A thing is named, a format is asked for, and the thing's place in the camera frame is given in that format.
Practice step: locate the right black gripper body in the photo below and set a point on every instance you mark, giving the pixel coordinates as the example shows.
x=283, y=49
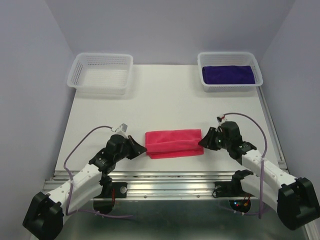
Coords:
x=222, y=142

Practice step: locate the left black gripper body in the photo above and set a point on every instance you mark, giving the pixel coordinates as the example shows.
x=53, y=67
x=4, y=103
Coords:
x=123, y=153

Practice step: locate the pink towel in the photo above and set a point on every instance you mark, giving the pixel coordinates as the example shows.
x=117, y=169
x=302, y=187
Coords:
x=165, y=144

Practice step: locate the purple towel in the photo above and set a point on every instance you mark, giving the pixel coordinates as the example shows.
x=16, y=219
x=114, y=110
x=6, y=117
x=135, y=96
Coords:
x=228, y=75

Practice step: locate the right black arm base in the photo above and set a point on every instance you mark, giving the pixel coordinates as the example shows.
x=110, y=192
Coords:
x=239, y=201

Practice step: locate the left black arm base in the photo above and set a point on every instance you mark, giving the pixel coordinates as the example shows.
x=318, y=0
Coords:
x=105, y=202

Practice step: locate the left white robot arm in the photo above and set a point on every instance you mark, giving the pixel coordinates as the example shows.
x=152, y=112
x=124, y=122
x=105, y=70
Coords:
x=48, y=212

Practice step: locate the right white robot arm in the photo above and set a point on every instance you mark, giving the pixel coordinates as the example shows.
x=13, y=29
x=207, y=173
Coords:
x=294, y=199

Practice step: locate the left white plastic basket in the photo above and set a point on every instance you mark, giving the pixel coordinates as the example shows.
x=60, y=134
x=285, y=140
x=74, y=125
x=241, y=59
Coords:
x=101, y=73

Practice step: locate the white plastic basket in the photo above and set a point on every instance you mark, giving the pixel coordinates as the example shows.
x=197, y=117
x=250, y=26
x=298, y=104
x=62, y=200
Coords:
x=229, y=58
x=101, y=73

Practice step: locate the right white plastic basket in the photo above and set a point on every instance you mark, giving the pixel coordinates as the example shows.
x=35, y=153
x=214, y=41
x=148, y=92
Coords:
x=229, y=58

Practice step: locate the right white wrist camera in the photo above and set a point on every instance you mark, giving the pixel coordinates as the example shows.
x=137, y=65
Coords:
x=221, y=119

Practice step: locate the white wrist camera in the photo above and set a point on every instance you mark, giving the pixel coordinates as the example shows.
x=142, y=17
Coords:
x=221, y=119
x=121, y=128

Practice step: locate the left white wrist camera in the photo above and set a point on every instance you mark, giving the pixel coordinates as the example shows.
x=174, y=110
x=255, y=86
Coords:
x=121, y=128

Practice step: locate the aluminium mounting rail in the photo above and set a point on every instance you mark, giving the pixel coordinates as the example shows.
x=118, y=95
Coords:
x=177, y=185

